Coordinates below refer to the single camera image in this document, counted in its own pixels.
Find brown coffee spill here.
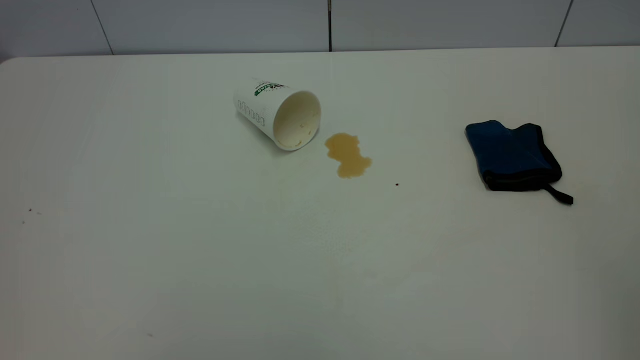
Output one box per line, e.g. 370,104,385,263
325,132,373,179

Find blue cloth with black trim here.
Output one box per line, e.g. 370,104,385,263
465,120,575,206

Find white paper coffee cup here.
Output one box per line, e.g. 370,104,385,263
233,77,322,152

